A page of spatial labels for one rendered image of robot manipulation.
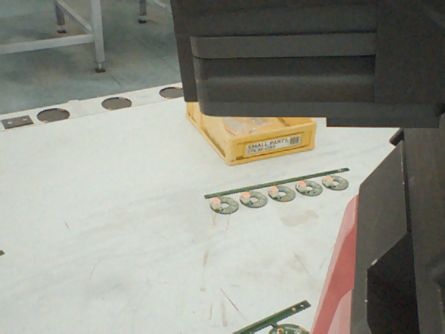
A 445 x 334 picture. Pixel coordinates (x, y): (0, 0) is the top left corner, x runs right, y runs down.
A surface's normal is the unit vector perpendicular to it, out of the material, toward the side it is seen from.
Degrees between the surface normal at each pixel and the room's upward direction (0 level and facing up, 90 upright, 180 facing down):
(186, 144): 0
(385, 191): 62
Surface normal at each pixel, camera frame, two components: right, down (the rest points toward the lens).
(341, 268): -0.20, 0.46
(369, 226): -0.84, -0.53
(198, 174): 0.04, -0.85
